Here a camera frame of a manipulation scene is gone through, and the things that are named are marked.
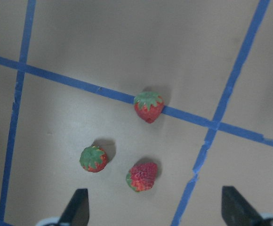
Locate strawberry with green cap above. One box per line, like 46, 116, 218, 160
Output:
79, 145, 109, 173

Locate strawberry lying sideways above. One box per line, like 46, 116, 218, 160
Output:
126, 162, 158, 192

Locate small red strawberry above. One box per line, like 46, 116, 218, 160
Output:
133, 91, 164, 124

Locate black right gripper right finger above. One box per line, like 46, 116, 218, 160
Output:
221, 186, 273, 226

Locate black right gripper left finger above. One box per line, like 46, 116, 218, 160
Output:
58, 188, 90, 226

